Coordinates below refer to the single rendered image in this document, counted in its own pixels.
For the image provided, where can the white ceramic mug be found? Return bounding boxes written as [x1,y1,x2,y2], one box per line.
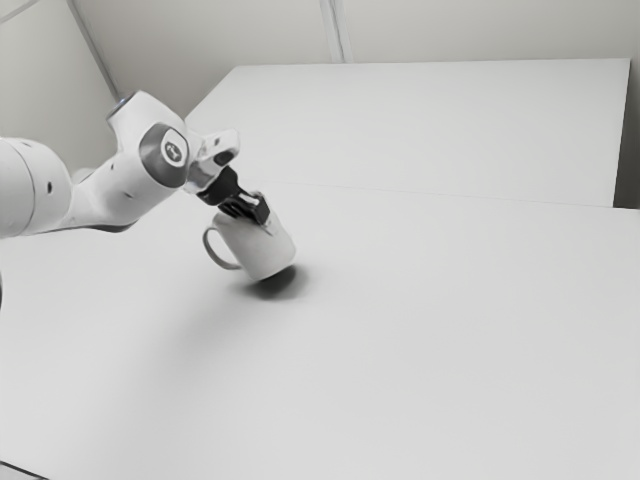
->
[201,190,297,282]

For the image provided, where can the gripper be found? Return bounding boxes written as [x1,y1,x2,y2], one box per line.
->
[197,166,272,226]

